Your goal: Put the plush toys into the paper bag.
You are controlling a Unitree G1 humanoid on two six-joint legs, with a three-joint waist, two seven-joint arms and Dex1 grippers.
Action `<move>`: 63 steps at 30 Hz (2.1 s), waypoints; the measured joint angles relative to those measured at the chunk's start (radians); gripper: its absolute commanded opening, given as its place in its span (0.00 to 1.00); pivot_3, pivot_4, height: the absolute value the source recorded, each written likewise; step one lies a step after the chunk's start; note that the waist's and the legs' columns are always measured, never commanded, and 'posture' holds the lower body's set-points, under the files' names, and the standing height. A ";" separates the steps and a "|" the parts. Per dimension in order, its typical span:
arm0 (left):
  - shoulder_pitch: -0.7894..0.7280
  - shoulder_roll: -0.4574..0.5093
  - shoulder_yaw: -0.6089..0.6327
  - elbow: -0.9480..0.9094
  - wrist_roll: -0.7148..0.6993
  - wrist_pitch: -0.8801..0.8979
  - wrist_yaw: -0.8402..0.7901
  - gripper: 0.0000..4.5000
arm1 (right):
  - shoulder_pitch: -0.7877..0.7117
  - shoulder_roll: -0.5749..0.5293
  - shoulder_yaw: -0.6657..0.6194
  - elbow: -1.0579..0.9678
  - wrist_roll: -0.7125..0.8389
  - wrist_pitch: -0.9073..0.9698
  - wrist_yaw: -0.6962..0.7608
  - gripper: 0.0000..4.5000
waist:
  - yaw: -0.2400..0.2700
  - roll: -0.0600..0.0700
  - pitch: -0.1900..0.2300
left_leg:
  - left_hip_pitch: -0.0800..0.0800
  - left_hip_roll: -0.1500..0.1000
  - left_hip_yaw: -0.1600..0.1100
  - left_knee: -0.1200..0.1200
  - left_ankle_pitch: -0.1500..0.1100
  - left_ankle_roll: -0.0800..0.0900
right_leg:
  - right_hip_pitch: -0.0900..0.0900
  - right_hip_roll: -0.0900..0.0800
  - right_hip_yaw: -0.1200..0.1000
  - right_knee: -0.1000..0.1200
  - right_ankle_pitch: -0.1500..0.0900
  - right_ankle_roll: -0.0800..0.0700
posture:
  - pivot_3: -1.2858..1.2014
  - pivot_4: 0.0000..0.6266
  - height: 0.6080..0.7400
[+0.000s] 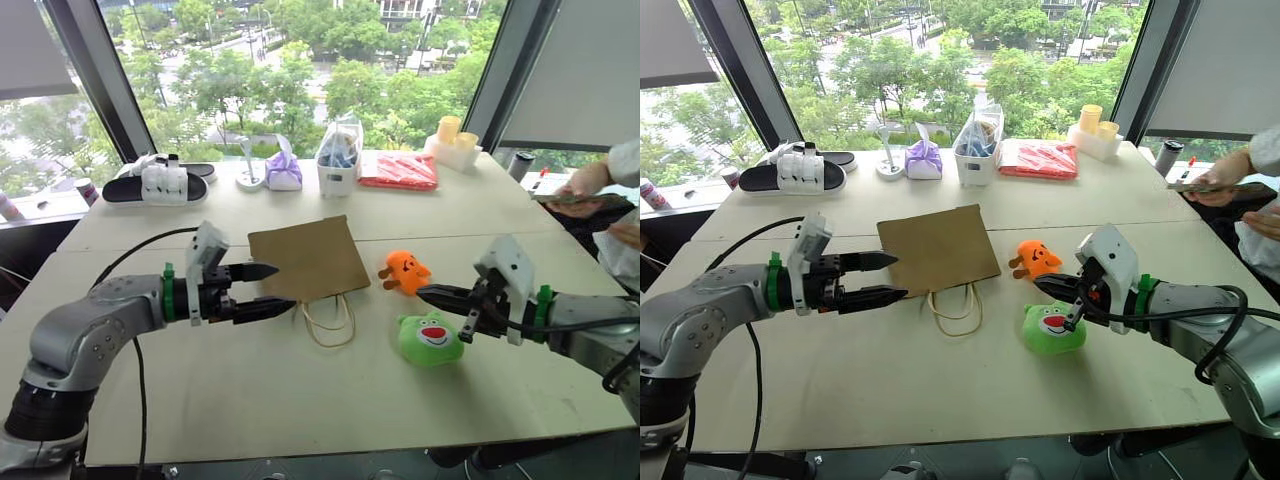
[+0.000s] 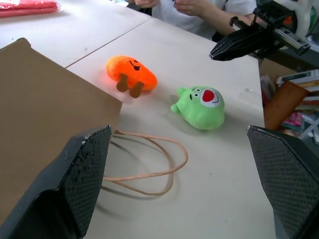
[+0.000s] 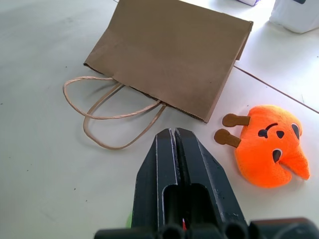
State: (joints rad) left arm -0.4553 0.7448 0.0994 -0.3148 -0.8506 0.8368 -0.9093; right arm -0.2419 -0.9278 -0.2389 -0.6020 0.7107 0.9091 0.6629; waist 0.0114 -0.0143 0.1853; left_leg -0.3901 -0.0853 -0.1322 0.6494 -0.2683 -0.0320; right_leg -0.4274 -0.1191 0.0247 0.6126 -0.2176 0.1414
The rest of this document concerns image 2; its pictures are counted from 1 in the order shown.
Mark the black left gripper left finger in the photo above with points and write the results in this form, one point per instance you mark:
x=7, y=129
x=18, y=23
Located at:
x=59, y=189

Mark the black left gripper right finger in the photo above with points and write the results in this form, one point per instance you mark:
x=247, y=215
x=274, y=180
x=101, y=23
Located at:
x=294, y=179

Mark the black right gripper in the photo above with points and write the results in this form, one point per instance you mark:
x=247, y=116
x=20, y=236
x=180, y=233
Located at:
x=272, y=17

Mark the person's left hand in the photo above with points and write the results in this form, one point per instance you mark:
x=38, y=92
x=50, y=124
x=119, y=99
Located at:
x=192, y=7

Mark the person's right hand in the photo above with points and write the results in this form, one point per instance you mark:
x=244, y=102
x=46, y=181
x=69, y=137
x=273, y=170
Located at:
x=147, y=2

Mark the pink packaged item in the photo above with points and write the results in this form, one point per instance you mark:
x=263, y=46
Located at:
x=295, y=120

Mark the stack of books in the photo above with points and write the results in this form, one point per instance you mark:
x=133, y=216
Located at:
x=299, y=77

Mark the person in white shirt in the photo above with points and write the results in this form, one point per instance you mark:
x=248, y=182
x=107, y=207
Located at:
x=174, y=15

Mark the green plush toy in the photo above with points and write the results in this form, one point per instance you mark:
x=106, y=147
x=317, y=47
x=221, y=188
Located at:
x=199, y=112

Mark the orange plush toy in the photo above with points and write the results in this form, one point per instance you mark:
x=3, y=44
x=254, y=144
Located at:
x=129, y=72

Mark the red packaged item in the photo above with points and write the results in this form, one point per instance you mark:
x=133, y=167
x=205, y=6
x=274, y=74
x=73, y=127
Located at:
x=25, y=6

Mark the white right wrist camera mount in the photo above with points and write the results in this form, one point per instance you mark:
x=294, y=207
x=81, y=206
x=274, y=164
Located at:
x=302, y=21

